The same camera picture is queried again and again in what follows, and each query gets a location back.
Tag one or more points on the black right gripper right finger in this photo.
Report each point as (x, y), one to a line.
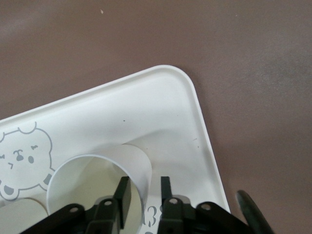
(170, 212)

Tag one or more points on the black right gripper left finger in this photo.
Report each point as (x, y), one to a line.
(122, 195)

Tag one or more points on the white IKEA cup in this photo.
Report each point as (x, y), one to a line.
(22, 214)
(136, 165)

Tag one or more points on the white bear print tray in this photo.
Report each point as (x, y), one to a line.
(122, 109)

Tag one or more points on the brown table mat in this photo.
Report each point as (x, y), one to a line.
(146, 29)

